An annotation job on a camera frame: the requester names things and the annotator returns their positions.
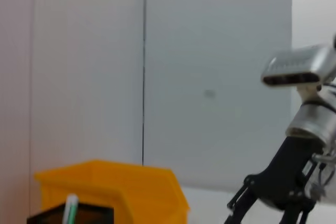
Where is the black mesh pen holder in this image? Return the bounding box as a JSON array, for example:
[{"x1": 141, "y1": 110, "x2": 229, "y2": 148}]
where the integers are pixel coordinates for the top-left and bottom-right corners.
[{"x1": 26, "y1": 202, "x2": 115, "y2": 224}]

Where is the right gripper silver plug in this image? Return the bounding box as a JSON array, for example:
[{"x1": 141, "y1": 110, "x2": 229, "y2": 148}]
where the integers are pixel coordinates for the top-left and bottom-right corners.
[{"x1": 311, "y1": 152, "x2": 336, "y2": 164}]

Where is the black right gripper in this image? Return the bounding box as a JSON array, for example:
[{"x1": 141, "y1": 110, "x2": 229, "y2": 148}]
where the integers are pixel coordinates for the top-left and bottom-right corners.
[{"x1": 223, "y1": 136, "x2": 325, "y2": 224}]

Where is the yellow plastic bin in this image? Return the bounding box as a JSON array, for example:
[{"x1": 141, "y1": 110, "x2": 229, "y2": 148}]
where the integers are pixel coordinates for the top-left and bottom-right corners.
[{"x1": 34, "y1": 158, "x2": 190, "y2": 224}]

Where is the green utility knife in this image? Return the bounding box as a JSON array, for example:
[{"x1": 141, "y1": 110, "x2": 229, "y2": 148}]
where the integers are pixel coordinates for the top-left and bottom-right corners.
[{"x1": 62, "y1": 194, "x2": 79, "y2": 224}]

